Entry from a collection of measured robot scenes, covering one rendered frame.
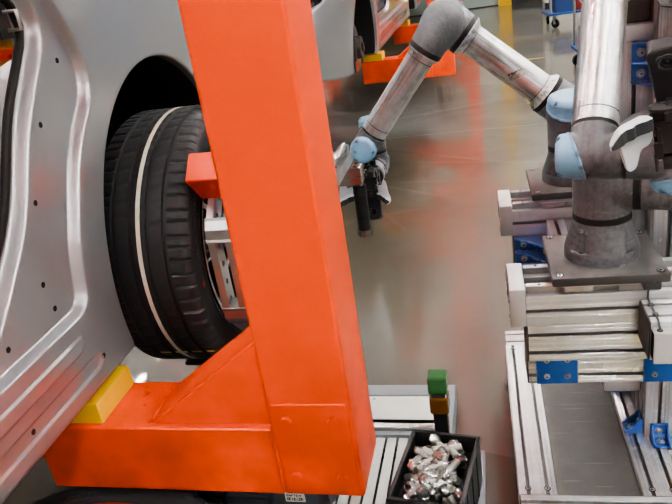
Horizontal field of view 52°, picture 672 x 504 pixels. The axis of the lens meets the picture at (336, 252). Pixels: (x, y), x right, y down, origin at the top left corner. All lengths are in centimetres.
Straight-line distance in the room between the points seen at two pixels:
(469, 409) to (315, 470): 115
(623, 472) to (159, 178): 132
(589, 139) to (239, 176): 56
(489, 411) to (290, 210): 149
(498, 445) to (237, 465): 109
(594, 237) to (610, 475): 68
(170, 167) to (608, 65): 91
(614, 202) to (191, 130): 92
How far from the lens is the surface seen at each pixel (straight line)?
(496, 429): 237
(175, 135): 166
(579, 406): 213
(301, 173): 109
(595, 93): 123
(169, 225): 155
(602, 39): 128
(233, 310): 162
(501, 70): 205
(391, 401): 239
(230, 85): 108
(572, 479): 190
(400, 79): 194
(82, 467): 161
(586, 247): 151
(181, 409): 142
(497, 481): 220
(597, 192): 147
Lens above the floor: 149
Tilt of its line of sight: 23 degrees down
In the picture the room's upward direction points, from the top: 9 degrees counter-clockwise
